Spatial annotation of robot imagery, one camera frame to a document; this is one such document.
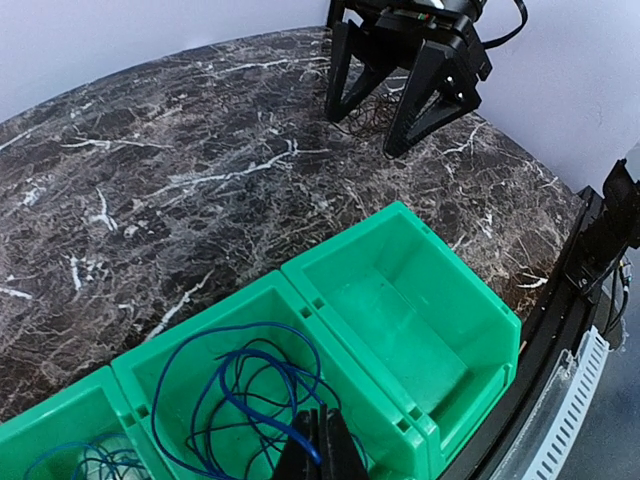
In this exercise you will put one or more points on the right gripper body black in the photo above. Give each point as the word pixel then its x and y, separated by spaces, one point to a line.
pixel 401 27

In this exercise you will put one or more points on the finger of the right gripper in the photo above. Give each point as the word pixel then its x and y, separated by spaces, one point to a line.
pixel 351 41
pixel 441 87

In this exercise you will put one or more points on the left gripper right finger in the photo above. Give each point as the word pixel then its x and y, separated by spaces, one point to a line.
pixel 340 458

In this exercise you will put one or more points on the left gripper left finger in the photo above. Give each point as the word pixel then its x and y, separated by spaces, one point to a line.
pixel 296 461

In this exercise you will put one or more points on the middle green plastic bin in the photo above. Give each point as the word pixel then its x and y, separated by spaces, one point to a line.
pixel 218 393

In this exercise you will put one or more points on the green plastic bin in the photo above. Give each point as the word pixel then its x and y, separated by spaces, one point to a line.
pixel 86 431
pixel 428 331
pixel 218 393

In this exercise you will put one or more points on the right green plastic bin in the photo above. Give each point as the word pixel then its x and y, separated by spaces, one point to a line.
pixel 428 331

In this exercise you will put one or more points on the left green plastic bin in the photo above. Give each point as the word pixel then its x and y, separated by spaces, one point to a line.
pixel 86 431

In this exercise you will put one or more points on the white slotted cable duct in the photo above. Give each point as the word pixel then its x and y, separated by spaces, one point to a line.
pixel 557 442

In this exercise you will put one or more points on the black front rail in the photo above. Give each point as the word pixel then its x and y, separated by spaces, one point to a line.
pixel 550 325

